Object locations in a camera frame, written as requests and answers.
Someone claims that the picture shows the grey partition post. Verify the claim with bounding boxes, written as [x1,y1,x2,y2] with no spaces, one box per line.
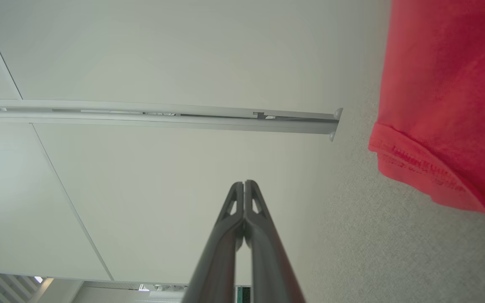
[0,99,344,142]

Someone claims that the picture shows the red jersey with white sleeves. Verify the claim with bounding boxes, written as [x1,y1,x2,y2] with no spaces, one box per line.
[368,0,485,240]

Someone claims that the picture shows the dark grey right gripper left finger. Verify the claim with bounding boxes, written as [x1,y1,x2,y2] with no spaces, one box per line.
[182,181,245,303]

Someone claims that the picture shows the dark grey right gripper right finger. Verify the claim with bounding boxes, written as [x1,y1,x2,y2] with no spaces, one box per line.
[245,180,306,303]

